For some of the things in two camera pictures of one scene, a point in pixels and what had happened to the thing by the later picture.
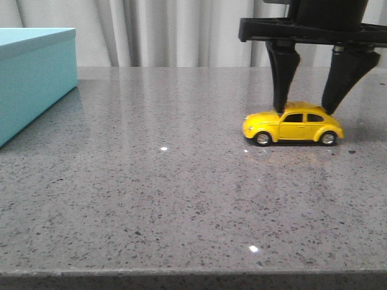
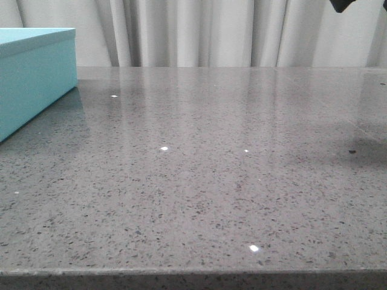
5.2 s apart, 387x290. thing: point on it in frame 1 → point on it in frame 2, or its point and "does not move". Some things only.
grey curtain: (169, 33) does not move
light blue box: (39, 68) does not move
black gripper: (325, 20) → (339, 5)
